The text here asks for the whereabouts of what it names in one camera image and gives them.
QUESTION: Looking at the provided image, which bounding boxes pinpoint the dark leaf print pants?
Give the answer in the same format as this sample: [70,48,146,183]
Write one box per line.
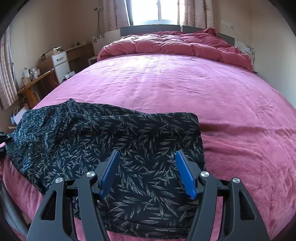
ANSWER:
[6,99,205,239]

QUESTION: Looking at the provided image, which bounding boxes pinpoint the pink fleece bed sheet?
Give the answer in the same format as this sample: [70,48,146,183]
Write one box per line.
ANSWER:
[1,53,296,241]

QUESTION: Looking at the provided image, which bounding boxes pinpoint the white paper box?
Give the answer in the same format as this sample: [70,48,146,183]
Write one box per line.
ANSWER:
[14,107,28,125]

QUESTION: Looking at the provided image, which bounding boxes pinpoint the wooden desk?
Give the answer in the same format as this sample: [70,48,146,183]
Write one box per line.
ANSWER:
[18,69,59,109]

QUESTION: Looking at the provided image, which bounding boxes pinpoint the side pink curtain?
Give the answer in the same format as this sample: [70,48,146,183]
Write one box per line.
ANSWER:
[0,27,18,110]

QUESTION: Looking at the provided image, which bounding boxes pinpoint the white bedside table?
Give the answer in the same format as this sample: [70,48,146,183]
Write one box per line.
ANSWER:
[88,56,97,66]

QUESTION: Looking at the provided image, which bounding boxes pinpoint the white drawer cabinet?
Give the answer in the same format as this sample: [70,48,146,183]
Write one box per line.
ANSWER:
[52,51,70,84]

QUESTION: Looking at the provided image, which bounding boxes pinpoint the dark grey headboard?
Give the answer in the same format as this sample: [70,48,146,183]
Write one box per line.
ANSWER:
[119,24,235,47]

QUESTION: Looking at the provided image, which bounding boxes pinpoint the red rumpled duvet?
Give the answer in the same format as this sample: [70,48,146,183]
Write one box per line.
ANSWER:
[97,27,253,72]

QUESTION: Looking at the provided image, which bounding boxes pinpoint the left pink curtain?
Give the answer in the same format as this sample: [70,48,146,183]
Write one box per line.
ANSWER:
[103,0,130,32]

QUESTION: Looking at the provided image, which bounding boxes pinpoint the window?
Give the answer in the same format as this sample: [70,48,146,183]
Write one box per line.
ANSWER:
[126,0,181,26]

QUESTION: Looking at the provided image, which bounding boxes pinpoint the right pink curtain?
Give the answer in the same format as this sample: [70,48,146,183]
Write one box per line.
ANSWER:
[177,0,214,29]

